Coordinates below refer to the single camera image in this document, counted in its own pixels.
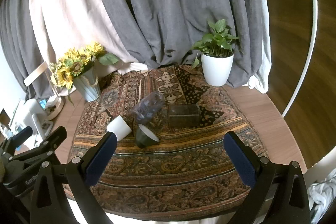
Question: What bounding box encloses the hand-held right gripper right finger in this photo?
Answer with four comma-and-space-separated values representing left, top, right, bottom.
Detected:
224, 131, 312, 224

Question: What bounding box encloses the patterned brown table cloth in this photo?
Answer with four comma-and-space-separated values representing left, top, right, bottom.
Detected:
64, 64, 268, 222

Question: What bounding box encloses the brown transparent square cup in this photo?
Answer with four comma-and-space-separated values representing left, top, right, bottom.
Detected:
167, 104, 201, 128

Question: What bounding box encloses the white sheer curtain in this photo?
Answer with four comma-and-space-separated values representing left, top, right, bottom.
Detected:
247, 0, 272, 94

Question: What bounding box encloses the narrow grey curtain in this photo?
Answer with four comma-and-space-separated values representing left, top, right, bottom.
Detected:
0, 0, 54, 102

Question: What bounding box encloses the white plastic stand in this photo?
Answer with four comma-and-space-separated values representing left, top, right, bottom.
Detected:
10, 98, 53, 136

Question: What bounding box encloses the white desk lamp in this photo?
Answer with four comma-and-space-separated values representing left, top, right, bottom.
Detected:
24, 61, 65, 121

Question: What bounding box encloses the crumpled white cloth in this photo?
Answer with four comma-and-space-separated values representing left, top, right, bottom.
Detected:
307, 168, 336, 224

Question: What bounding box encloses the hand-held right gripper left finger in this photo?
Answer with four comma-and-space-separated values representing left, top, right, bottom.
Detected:
30, 132, 118, 224

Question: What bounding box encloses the white cup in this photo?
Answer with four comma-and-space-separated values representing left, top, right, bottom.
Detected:
106, 115, 132, 140

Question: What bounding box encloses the sunflower bouquet in pale pot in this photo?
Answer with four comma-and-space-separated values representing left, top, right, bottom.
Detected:
50, 42, 119, 102

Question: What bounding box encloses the green plant in white pot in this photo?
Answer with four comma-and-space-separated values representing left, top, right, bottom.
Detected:
191, 19, 240, 87

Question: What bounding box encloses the pale pink curtain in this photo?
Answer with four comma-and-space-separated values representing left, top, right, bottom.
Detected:
28, 0, 149, 96

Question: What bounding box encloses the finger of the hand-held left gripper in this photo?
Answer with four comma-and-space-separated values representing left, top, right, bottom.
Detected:
0, 126, 33, 152
9, 126, 68, 161

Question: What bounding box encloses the wide grey curtain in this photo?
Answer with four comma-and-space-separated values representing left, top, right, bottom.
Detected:
89, 0, 265, 88

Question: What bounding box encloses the dark green cup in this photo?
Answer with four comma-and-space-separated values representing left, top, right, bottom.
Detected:
135, 124, 160, 148

